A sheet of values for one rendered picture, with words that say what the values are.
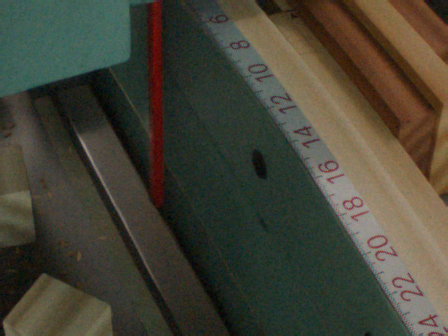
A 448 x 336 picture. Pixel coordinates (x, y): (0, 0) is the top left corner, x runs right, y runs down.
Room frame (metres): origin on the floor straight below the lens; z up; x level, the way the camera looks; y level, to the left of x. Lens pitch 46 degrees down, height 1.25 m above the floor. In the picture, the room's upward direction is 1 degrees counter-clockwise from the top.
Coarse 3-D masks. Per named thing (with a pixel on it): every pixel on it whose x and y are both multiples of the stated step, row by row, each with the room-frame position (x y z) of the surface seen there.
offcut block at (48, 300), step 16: (32, 288) 0.35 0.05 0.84; (48, 288) 0.35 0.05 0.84; (64, 288) 0.35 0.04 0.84; (16, 304) 0.34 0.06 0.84; (32, 304) 0.34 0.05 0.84; (48, 304) 0.34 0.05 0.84; (64, 304) 0.34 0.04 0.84; (80, 304) 0.34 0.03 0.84; (96, 304) 0.34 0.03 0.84; (16, 320) 0.33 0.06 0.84; (32, 320) 0.33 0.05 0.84; (48, 320) 0.33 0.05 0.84; (64, 320) 0.33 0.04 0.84; (80, 320) 0.33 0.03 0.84; (96, 320) 0.33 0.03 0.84
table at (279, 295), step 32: (128, 64) 0.48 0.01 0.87; (128, 96) 0.48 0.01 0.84; (192, 128) 0.40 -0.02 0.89; (192, 160) 0.40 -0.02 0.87; (224, 160) 0.37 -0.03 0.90; (192, 192) 0.40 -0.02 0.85; (224, 192) 0.37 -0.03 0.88; (224, 224) 0.37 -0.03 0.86; (256, 224) 0.34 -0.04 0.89; (224, 256) 0.37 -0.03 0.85; (256, 256) 0.34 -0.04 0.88; (256, 288) 0.34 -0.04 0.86; (288, 288) 0.31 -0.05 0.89; (288, 320) 0.31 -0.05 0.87; (320, 320) 0.28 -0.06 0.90
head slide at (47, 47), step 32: (0, 0) 0.33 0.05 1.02; (32, 0) 0.34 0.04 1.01; (64, 0) 0.34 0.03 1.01; (96, 0) 0.35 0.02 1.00; (128, 0) 0.35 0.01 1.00; (0, 32) 0.33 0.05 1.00; (32, 32) 0.34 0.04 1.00; (64, 32) 0.34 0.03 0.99; (96, 32) 0.35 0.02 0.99; (128, 32) 0.35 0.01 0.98; (0, 64) 0.33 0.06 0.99; (32, 64) 0.34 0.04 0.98; (64, 64) 0.34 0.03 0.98; (96, 64) 0.35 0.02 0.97; (0, 96) 0.33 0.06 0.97
